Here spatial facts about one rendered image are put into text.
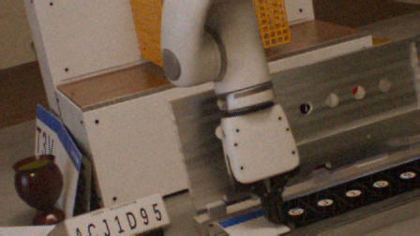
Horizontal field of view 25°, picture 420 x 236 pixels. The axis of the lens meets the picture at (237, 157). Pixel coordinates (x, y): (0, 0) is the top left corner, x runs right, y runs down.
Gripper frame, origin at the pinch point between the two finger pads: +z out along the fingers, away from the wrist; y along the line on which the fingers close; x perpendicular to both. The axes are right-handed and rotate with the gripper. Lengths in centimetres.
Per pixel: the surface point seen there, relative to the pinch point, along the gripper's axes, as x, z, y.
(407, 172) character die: 1.0, 1.3, 23.4
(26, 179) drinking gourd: 31.4, -11.2, -30.5
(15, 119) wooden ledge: 113, -19, -21
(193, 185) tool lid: 9.7, -5.2, -8.4
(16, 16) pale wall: 179, -48, -6
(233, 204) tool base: 11.8, -0.1, -2.2
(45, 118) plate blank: 61, -19, -21
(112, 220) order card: 16.1, -2.7, -21.0
